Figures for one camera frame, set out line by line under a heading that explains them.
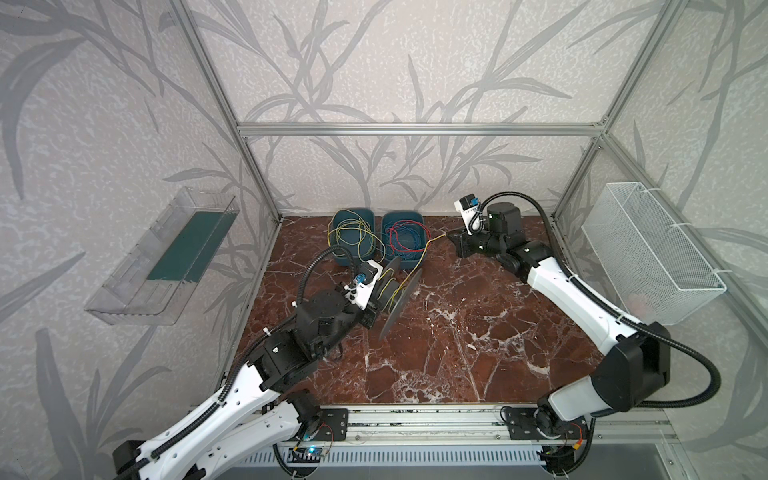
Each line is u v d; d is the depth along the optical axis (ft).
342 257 3.43
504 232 1.97
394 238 3.35
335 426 2.41
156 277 2.10
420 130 3.15
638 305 2.36
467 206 2.24
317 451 2.29
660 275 2.06
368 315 1.91
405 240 3.74
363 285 1.72
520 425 2.41
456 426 2.47
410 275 2.47
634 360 1.36
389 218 3.66
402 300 2.23
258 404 1.46
